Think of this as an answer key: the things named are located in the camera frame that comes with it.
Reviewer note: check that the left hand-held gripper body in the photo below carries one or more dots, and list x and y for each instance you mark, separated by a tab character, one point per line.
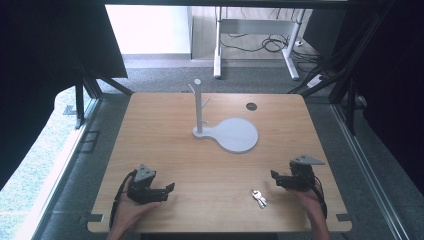
144	181

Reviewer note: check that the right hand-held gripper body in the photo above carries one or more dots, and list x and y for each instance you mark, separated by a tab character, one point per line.
301	175

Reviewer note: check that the silver key bunch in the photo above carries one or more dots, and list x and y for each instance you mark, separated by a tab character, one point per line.
259	198

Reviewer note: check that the grey key stand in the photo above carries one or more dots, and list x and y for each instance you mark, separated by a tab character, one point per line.
230	133

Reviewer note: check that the person's right hand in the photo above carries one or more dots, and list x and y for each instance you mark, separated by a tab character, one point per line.
309	203

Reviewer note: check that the person's left hand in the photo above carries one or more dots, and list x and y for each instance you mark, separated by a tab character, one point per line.
128	210

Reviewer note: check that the white power strip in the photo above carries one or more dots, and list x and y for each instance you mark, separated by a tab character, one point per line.
315	81

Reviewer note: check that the black curtain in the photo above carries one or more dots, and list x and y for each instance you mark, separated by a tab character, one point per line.
393	83
40	66

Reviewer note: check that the black metal frame stand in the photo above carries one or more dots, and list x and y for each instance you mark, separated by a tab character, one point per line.
80	103
350	96

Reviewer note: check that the white desk frame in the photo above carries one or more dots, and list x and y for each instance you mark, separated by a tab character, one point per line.
218	43

